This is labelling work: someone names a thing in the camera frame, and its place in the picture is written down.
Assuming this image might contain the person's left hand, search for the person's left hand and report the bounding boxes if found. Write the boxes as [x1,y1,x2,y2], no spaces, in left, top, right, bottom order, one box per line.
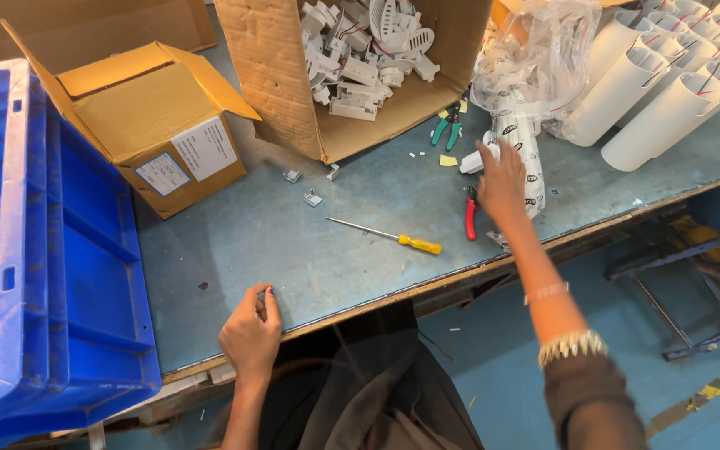
[219,282,283,380]

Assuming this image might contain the person's right hand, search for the person's right hand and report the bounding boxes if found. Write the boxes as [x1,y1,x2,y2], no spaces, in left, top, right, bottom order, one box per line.
[475,138,527,220]

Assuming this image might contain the small white plastic part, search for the small white plastic part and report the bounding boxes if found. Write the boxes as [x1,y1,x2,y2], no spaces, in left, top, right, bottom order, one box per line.
[459,142,501,175]

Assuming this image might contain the white printed plastic sleeve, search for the white printed plastic sleeve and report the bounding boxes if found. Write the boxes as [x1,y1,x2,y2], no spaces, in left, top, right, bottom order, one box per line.
[484,94,547,220]

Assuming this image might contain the person's dark clothing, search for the person's dark clothing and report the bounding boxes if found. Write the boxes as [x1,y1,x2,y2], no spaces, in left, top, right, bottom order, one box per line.
[259,299,487,450]

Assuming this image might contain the clear plastic bag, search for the clear plastic bag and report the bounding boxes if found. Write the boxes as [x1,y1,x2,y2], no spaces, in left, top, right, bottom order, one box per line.
[469,0,603,124]

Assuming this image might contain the group of white plastic tubes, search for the group of white plastic tubes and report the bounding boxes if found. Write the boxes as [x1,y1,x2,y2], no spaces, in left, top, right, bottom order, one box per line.
[560,0,720,173]

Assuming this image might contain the silver beaded bangle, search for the silver beaded bangle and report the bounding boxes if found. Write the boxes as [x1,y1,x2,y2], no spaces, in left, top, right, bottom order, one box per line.
[537,329,610,370]

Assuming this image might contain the heap of white plastic fittings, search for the heap of white plastic fittings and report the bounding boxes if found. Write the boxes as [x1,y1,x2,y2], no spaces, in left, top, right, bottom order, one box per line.
[300,0,441,123]

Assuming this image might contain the blue plastic crate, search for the blue plastic crate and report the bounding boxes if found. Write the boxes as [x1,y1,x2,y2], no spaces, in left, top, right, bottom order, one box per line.
[0,59,163,446]

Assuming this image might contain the small labelled cardboard box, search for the small labelled cardboard box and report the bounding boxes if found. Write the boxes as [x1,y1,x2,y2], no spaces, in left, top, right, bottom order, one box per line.
[0,19,263,220]

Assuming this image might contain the large open cardboard box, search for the large open cardboard box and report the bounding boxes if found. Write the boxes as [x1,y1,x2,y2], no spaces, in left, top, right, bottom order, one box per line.
[213,0,496,165]

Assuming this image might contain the plain flat cardboard box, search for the plain flat cardboard box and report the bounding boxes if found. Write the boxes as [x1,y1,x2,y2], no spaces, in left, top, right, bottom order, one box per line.
[0,0,218,75]

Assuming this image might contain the red-handled cutter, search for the red-handled cutter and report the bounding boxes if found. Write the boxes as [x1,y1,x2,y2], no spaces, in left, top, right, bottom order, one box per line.
[464,184,479,242]

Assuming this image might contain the green-handled pliers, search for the green-handled pliers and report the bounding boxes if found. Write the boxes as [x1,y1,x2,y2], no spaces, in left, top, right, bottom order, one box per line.
[430,103,463,153]

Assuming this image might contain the yellow-handled screwdriver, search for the yellow-handled screwdriver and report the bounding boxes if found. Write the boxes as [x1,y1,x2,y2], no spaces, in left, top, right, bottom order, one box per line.
[325,216,443,256]

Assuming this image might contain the thin pink bracelet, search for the thin pink bracelet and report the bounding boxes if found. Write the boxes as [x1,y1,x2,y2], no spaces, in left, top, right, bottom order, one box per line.
[523,281,571,306]

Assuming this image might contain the blue metal frame stool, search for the blue metal frame stool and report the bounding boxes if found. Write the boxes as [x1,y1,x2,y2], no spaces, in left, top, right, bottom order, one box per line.
[604,215,720,363]

